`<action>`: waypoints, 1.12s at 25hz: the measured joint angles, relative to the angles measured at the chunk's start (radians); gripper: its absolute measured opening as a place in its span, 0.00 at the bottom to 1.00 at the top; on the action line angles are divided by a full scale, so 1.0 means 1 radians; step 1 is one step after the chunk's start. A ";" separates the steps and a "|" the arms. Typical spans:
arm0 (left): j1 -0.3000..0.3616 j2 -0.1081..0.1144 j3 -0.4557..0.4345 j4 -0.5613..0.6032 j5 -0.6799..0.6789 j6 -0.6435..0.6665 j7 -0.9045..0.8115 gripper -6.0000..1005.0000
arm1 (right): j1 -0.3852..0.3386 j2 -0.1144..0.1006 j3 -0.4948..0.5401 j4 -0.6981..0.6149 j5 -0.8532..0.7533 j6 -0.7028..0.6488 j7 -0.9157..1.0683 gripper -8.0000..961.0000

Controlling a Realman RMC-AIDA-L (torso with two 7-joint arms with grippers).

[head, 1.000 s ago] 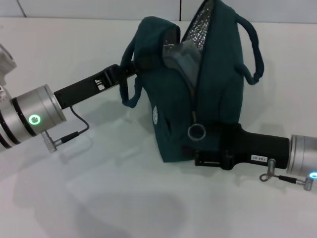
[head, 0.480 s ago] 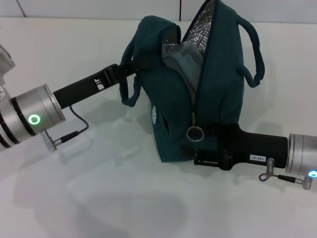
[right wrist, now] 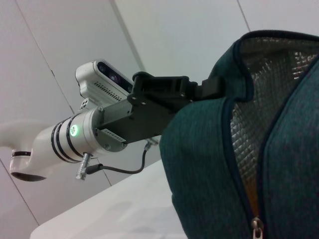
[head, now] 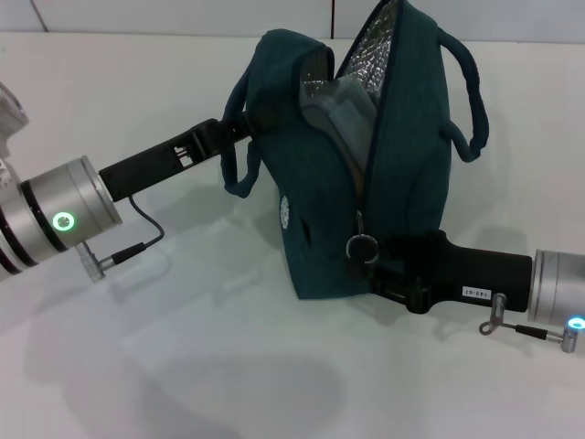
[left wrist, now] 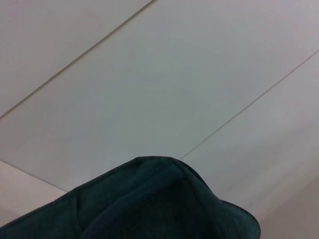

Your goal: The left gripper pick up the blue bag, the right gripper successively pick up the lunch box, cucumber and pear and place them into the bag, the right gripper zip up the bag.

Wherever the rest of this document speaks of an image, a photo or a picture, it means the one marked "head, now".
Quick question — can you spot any dark teal fabric bag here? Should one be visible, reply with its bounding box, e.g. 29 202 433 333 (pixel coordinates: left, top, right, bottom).
218 0 491 302

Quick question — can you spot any silver zipper pull ring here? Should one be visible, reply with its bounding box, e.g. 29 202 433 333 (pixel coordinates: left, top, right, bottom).
346 212 381 267

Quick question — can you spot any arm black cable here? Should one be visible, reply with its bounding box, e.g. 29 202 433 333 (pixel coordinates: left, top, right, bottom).
109 195 165 267
478 292 578 354

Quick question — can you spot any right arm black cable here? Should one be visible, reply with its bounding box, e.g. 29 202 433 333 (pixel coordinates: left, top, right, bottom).
478 292 578 354

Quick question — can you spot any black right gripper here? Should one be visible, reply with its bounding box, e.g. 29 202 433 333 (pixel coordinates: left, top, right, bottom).
346 230 536 316

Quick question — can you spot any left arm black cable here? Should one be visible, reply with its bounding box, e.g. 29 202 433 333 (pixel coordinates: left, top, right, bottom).
109 195 165 267

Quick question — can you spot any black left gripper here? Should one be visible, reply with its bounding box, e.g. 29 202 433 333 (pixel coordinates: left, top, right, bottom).
98 111 257 203

